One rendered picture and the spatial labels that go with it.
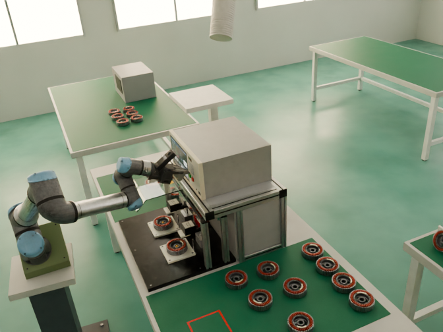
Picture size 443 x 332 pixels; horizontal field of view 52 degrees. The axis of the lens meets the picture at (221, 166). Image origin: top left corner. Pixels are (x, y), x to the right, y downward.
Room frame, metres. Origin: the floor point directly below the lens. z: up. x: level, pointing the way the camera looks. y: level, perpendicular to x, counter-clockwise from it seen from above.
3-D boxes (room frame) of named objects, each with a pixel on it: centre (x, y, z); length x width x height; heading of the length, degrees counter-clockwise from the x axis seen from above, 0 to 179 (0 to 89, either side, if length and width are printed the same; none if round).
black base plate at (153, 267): (2.03, 0.30, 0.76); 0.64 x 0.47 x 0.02; 22
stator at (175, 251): (1.91, 0.27, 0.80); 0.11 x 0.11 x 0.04
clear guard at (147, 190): (2.13, 0.35, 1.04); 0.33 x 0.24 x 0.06; 112
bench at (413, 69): (5.09, -2.06, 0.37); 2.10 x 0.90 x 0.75; 22
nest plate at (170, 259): (1.91, 0.27, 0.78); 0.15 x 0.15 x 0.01; 22
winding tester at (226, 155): (2.13, 0.01, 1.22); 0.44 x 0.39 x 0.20; 22
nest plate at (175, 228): (2.14, 0.36, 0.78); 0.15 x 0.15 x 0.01; 22
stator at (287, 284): (1.59, -0.30, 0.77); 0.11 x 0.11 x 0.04
